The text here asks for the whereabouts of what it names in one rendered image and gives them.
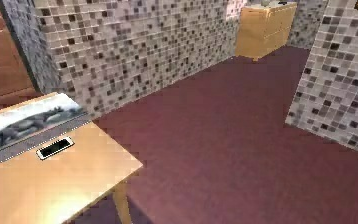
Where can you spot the light wooden chest of drawers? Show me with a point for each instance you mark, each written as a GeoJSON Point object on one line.
{"type": "Point", "coordinates": [265, 30]}

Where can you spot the black white-rimmed phone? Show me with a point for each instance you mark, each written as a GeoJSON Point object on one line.
{"type": "Point", "coordinates": [55, 148]}

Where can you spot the grey round object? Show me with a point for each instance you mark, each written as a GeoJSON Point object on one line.
{"type": "Point", "coordinates": [265, 3]}

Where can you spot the light wooden table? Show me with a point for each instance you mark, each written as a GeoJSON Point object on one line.
{"type": "Point", "coordinates": [53, 186]}

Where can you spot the open grey laptop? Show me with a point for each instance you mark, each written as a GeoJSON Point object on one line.
{"type": "Point", "coordinates": [30, 125]}

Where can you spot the brown wooden door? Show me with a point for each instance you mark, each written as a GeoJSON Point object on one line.
{"type": "Point", "coordinates": [5, 56]}

